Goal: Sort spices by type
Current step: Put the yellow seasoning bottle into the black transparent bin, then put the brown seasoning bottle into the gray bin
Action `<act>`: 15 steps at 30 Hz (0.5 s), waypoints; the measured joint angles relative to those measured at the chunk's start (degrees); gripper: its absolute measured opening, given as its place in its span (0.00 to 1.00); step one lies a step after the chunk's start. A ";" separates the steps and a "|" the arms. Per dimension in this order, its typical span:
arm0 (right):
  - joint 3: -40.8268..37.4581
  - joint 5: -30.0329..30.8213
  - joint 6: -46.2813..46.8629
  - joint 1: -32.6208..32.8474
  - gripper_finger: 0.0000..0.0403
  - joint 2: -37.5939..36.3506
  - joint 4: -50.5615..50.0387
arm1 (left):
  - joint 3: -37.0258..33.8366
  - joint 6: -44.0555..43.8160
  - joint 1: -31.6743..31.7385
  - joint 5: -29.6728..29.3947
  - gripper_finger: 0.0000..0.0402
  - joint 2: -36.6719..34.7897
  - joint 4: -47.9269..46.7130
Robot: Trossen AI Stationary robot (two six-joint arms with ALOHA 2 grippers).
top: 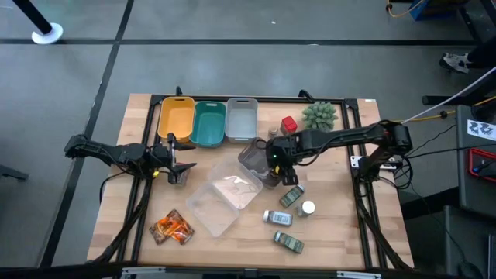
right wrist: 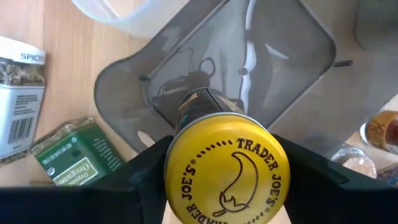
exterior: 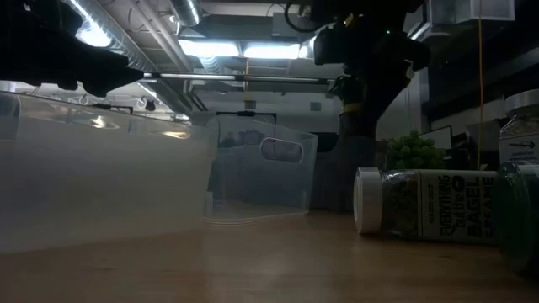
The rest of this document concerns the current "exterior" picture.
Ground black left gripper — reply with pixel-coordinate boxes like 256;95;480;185
0;0;144;98

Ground long ribbed silver duct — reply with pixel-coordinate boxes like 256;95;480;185
67;0;159;73

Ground bright rectangular light panel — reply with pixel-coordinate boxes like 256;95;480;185
179;39;241;59
243;43;302;61

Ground green succulent plant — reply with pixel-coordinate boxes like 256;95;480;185
385;129;447;172

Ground dark computer monitor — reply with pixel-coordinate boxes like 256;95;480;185
419;125;454;152

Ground round silver air duct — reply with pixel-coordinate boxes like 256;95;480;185
169;0;204;29

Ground grey junction box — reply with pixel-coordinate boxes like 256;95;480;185
271;11;300;39

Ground green glass spice jar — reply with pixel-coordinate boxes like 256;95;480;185
491;161;539;277

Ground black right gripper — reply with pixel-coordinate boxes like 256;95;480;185
313;23;431;127

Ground white-lidded bagel seasoning jar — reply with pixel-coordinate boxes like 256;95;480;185
498;88;539;166
352;167;500;246

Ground clear plastic bin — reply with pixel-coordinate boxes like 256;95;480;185
204;114;320;224
0;90;220;253

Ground dark jar yellow lid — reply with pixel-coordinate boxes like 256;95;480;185
310;138;388;212

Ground black rectangular bracket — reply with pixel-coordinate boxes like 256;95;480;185
92;103;135;115
216;109;278;125

